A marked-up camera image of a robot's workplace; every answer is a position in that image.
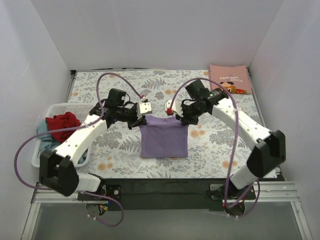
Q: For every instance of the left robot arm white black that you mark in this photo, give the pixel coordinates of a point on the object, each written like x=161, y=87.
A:
x=57, y=168

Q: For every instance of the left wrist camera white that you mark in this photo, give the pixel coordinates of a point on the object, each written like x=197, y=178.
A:
x=144, y=107

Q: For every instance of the blue t shirt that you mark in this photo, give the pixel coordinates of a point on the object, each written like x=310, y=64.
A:
x=42, y=132

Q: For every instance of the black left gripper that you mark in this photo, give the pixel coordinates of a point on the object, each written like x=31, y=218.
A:
x=136, y=118

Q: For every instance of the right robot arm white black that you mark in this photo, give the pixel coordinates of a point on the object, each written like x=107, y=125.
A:
x=268, y=148

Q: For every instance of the red t shirt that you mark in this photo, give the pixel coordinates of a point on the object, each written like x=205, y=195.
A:
x=62, y=121

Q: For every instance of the purple t shirt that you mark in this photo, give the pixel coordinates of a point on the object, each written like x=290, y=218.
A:
x=163, y=138

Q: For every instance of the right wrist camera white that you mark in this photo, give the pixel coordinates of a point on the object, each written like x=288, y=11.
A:
x=173, y=108

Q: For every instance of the aluminium frame rail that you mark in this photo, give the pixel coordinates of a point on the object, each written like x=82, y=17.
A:
x=270, y=191

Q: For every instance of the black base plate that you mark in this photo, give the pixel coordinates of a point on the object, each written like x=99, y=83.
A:
x=164, y=193

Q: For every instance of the folded pink printed t shirt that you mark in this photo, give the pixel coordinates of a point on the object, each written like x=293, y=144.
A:
x=235, y=79

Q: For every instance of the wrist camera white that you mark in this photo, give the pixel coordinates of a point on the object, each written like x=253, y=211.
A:
x=173, y=108
x=144, y=107

